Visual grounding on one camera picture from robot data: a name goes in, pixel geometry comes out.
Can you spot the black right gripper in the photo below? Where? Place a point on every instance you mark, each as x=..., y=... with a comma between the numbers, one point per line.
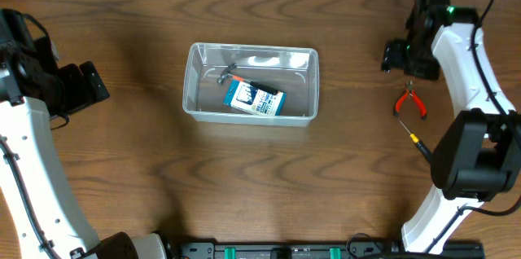
x=391, y=55

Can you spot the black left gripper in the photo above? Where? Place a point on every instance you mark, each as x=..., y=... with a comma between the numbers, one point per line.
x=78, y=98

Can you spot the red handled pliers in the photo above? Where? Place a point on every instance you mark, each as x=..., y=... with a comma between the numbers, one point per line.
x=410, y=93

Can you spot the black yellow precision screwdriver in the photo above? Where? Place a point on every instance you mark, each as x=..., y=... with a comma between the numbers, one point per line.
x=418, y=143

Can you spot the clear plastic container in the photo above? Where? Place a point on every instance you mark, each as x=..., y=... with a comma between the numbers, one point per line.
x=292, y=70

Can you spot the blue white screwdriver box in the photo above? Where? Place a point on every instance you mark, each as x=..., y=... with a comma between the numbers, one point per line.
x=247, y=98

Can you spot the small hammer orange black handle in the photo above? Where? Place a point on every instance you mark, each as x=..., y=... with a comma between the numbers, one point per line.
x=227, y=73

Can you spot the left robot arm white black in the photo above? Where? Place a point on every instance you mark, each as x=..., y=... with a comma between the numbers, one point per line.
x=34, y=91

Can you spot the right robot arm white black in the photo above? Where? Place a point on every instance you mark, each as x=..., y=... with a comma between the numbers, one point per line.
x=479, y=155

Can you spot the black mounting rail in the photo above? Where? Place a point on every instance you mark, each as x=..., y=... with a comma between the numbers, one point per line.
x=356, y=248

